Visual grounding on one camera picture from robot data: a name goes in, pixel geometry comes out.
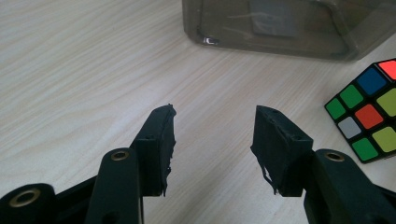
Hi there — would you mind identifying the colourful puzzle cube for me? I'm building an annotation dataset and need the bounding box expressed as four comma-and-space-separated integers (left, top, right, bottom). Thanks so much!
324, 58, 396, 164

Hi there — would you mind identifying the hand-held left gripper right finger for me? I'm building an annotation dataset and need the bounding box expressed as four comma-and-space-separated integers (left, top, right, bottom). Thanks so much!
250, 105, 315, 198

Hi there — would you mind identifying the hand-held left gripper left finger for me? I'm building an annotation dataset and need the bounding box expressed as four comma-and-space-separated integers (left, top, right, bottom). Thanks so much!
130, 104, 177, 198

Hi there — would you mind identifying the clear plastic storage box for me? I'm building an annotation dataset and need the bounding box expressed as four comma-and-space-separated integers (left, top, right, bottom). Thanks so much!
181, 0, 396, 62

